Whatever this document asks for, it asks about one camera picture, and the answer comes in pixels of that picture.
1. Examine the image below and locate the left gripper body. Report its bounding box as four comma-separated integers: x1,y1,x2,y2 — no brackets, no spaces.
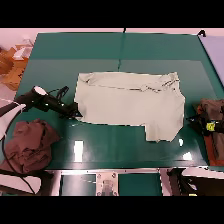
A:
57,101,83,120

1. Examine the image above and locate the pale green T-shirt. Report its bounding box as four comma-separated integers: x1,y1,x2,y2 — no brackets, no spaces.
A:
73,70,187,144

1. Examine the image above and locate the brown garment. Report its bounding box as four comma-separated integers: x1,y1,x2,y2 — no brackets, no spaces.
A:
0,118,62,175

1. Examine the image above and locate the brown cardboard box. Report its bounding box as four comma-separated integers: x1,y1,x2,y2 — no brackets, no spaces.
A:
0,45,34,92

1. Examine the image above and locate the grey-brown garment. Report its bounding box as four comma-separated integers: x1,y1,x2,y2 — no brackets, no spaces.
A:
195,97,224,118

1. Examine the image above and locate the rust-brown garment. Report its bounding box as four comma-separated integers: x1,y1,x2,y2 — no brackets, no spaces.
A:
202,132,224,168

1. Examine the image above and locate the silver frame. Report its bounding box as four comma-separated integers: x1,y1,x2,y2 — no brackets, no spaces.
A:
42,167,224,197

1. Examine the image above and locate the black cable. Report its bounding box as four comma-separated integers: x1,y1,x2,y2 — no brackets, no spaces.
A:
0,132,38,196

